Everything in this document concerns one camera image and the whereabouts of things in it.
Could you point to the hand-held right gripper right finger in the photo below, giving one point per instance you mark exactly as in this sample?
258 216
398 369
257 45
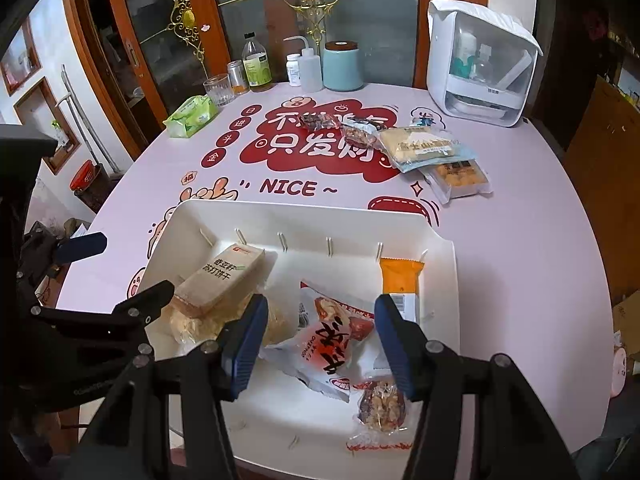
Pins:
395 345

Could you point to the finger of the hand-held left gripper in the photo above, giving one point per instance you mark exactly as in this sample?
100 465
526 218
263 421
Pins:
145 302
82 247

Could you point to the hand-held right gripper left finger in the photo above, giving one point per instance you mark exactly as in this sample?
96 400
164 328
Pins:
245 350

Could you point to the puffed rice snack packet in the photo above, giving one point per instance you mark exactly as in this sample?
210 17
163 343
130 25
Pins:
277 327
195 327

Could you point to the clear walnut date packet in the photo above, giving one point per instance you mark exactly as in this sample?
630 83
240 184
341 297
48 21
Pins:
357 138
380 402

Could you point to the orange white snack packet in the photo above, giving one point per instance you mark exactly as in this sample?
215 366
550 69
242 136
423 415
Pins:
400 280

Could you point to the red white snack packet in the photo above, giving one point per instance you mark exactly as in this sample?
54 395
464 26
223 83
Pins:
325 350

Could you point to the beige cracker packet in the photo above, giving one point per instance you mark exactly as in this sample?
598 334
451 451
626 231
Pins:
220 275

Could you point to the white cardboard tray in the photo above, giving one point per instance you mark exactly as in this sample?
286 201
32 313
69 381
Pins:
310 270

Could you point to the clear orange cookie packet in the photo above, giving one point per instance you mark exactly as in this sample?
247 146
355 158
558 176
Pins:
460 177

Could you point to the blue white biscuit packet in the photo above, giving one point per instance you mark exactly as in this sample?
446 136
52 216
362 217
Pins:
425 150

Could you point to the small dark snack packet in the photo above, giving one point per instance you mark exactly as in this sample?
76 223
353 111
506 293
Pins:
362 122

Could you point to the brown chocolate snack packet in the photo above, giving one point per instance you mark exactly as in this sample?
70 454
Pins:
310 121

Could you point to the red-lid jar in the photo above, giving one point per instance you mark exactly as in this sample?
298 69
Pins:
87 182

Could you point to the white pole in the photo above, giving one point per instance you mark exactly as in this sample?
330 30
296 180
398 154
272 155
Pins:
75 105

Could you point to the pink printed tablecloth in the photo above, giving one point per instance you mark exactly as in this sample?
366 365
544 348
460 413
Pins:
525 240

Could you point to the green wet wipes pack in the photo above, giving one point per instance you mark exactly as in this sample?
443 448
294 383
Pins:
192 115

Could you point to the clear glass cup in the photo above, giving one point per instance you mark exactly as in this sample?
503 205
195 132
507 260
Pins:
218 89

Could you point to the silver metal can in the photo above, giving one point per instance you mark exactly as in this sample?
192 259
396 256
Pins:
236 77

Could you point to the cardboard box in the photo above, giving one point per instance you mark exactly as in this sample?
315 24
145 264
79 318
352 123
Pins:
627 320

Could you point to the glass bottle green label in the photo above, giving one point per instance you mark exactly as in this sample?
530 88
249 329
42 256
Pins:
256 67

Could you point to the small gold door ornament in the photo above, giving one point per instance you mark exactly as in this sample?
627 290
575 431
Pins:
187 17

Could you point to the white pill bottle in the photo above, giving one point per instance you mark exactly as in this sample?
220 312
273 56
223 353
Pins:
293 70

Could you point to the white clear-front storage cabinet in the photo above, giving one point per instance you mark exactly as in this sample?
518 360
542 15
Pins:
445 70

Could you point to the wooden cabinet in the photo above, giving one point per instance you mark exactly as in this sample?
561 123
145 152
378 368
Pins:
605 160

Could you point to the teal canister brown lid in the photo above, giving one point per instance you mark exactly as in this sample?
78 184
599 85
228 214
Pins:
342 67

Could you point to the clear plastic wash bottle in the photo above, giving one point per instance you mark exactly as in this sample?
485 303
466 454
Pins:
310 70

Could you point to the teal white bottle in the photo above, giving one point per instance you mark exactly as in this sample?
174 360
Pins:
462 60

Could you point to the red paper decoration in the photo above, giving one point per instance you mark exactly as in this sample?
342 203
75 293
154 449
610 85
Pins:
597 25

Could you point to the wooden framed wall niche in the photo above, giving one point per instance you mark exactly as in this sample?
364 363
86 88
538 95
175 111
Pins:
20 60
50 125

